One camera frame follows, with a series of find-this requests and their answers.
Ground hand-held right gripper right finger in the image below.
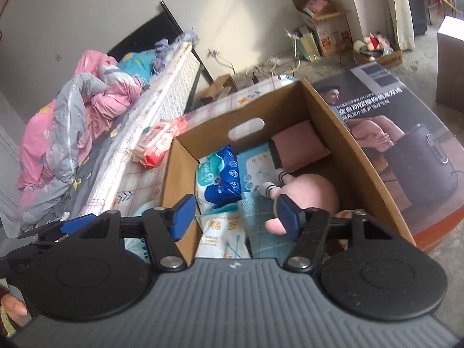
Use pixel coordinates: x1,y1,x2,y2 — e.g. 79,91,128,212
277,194,403,272

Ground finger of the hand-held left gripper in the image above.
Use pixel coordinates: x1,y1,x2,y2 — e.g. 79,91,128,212
16,215,100,247

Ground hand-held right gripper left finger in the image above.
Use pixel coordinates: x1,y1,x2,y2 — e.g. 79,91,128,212
78,194,196,272

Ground teal towel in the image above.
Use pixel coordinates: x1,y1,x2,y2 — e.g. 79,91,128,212
241,188,287,260

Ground pink plush toy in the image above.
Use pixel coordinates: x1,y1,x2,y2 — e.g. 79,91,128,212
255,172,359,251

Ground white cotton swab packet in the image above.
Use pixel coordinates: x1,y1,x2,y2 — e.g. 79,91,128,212
196,212,254,260

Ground pale blue packet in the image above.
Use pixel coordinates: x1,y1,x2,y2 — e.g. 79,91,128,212
235,143,280,193

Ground blue wipes packet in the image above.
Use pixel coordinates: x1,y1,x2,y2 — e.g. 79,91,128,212
212,144,243,205

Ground small pink cushion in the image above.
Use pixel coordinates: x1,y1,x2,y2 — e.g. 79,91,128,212
269,119,331,175

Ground large cardboard box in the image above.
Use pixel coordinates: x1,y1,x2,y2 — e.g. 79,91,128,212
159,78,417,260

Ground person's left hand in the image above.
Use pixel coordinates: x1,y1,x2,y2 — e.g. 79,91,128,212
2,293,29,329

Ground white plastic bag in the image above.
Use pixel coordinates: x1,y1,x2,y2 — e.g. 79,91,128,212
125,203,153,262

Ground grey floral bed sheet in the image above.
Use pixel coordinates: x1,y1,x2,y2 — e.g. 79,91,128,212
65,109,146,218

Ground red white wipes packet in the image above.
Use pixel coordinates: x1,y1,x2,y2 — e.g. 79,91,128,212
137,118,188,169

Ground small open cardboard box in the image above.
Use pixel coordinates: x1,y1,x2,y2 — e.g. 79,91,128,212
200,74,240,104

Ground large printed cardboard sheet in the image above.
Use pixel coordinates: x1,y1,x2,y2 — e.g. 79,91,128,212
312,61,464,254

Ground blue pillow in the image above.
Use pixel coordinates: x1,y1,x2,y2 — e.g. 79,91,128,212
118,51,156,80

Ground purple cloth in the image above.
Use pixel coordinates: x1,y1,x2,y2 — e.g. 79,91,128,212
150,31,200,75

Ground black headboard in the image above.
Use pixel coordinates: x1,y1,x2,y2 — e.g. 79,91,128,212
107,2,214,104

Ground small printed cardboard box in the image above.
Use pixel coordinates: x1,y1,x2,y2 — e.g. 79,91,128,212
292,0,354,57

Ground low cardboard tray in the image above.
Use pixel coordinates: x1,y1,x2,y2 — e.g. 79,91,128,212
353,45,404,69

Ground heap of plush toys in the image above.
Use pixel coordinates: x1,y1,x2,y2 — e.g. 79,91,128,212
353,32,394,57

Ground pink packets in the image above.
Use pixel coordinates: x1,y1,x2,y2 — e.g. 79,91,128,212
302,0,329,17

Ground plain brown carton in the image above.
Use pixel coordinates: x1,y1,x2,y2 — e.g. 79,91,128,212
435,15,464,104

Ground cream curtain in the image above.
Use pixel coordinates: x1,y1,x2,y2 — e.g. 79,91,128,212
344,0,416,51

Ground dark garment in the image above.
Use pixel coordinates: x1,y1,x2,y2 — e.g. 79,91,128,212
400,0,430,37

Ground white cable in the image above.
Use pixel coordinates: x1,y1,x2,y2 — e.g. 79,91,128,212
246,56,301,82

